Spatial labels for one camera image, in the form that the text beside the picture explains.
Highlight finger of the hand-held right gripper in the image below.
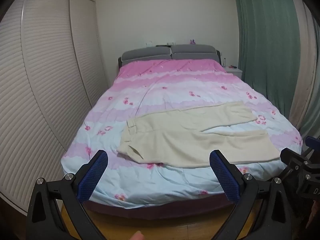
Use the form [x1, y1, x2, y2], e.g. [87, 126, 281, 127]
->
[280, 147, 313, 180]
[304, 136, 320, 164]

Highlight beige curtain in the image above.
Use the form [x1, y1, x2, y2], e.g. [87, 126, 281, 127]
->
[289, 0, 320, 128]

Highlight dark bed base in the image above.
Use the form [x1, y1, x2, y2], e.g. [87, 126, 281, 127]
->
[84, 200, 237, 222]

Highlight green curtain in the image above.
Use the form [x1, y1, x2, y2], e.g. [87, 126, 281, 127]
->
[232, 0, 320, 138]

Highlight pink floral duvet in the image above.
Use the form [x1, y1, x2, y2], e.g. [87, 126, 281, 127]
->
[61, 59, 303, 210]

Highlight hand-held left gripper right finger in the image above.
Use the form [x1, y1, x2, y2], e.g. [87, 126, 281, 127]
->
[209, 149, 293, 240]

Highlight white louvred wardrobe door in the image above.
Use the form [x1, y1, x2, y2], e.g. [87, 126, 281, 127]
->
[69, 0, 110, 110]
[0, 0, 75, 215]

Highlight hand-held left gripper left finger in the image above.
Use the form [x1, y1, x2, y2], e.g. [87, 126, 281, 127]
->
[26, 149, 109, 240]

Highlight grey padded headboard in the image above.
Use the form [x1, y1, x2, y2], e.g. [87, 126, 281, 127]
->
[118, 44, 222, 68]

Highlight cream pants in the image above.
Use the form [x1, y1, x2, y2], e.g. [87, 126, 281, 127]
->
[117, 101, 281, 168]

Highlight white nightstand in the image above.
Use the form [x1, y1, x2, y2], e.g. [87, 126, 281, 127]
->
[223, 66, 243, 80]

